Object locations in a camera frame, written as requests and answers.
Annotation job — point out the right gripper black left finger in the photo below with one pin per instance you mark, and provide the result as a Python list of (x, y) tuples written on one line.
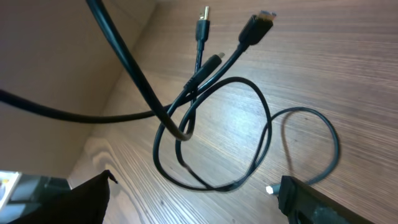
[(85, 204)]

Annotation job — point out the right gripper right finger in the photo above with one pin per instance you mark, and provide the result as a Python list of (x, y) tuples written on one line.
[(301, 203)]

